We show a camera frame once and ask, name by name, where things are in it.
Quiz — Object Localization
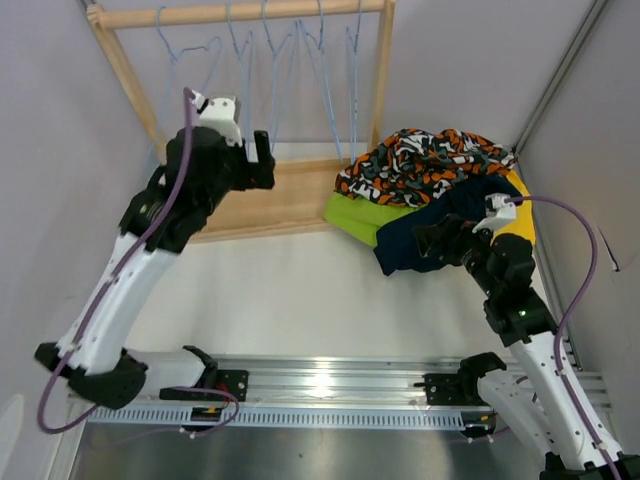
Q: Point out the blue hanger of green shorts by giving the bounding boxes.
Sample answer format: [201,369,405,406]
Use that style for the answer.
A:
[297,0,344,161]

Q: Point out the blue hanger of navy shorts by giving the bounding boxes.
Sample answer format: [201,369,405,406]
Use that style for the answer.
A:
[261,1,298,150]

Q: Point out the lime green shorts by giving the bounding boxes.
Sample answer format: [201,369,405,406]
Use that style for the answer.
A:
[323,193,418,248]

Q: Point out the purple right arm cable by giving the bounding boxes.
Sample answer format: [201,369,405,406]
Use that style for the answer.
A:
[504,195,624,480]

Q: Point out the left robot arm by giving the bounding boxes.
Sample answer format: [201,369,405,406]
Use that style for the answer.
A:
[35,126,275,410]

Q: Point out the blue hanger of yellow shorts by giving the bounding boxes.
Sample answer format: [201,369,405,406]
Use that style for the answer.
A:
[226,1,254,151]

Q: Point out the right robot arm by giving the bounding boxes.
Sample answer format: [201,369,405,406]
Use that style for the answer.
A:
[413,217,639,479]

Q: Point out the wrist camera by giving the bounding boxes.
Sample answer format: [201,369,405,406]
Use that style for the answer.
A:
[191,90,243,147]
[472,193,517,234]

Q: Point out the navy blue shorts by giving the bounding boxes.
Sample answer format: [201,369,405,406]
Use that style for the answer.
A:
[372,172,524,277]

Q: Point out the aluminium mounting rail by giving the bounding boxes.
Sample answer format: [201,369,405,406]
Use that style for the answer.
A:
[67,357,614,431]

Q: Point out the wooden clothes rack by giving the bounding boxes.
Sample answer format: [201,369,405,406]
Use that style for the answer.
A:
[82,1,396,242]

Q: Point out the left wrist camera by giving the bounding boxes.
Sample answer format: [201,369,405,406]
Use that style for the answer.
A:
[191,90,243,147]

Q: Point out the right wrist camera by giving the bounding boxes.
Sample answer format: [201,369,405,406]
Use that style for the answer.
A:
[472,193,517,234]

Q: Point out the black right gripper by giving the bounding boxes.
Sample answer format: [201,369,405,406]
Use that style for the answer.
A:
[412,214,501,298]

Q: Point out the blue hanger of camouflage shorts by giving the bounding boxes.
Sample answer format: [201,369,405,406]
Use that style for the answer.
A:
[155,5,223,134]

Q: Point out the orange camouflage shorts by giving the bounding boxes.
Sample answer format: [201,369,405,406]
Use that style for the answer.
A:
[334,128,517,208]

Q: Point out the yellow shorts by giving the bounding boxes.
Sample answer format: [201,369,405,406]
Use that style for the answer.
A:
[492,171,536,246]

